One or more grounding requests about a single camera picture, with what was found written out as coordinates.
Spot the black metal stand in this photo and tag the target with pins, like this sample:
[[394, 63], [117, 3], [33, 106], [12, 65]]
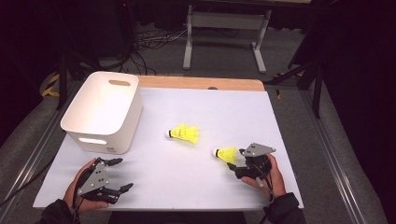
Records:
[[317, 93], [62, 87]]

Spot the yellow black striped tape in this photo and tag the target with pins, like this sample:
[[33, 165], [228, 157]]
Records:
[[53, 78], [279, 95]]

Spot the person's left hand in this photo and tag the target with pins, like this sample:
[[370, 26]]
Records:
[[84, 205]]

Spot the white table mat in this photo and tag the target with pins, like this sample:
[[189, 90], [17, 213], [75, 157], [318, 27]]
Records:
[[202, 109]]

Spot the person's right hand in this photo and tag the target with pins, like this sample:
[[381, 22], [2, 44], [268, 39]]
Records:
[[275, 183]]

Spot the black box with red light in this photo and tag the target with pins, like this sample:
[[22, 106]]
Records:
[[124, 25]]

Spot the grey metal desk frame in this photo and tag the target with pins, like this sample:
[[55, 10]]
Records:
[[227, 21]]

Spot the black curtain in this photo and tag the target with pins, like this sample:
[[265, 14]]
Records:
[[367, 77], [18, 62]]

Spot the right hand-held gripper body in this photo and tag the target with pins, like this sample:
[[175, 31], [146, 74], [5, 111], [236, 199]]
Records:
[[257, 149]]

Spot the white plastic storage bin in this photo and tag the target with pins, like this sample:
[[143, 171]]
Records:
[[102, 105]]

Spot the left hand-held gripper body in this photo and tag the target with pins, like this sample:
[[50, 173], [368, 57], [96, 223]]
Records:
[[97, 180]]

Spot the grey metal floor rail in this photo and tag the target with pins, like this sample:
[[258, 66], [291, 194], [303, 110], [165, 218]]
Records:
[[330, 155], [39, 149]]

